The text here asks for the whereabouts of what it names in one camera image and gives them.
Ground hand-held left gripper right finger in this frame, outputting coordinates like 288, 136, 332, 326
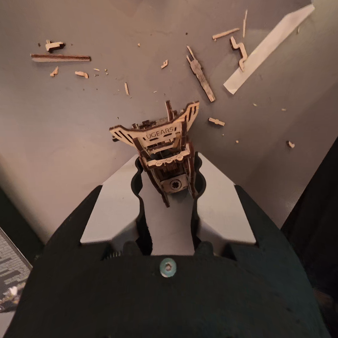
192, 152, 256, 252

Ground wooden model assembly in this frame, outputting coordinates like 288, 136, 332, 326
109, 100, 200, 208

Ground person's dark trousers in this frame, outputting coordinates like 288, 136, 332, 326
280, 143, 338, 320

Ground dark forked wooden strip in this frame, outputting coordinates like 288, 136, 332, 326
186, 45, 215, 102

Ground zigzag wooden piece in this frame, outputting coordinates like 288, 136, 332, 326
230, 36, 248, 72

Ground short wooden stick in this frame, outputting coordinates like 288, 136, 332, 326
212, 28, 240, 41

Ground white paper strip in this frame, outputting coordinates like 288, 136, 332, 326
223, 4, 315, 95

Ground long dark wooden stick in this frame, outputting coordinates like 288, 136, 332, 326
31, 54, 91, 63

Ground notched wooden scrap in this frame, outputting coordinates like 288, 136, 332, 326
45, 40, 65, 52

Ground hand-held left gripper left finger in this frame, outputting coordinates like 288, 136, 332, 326
80, 156, 153, 254

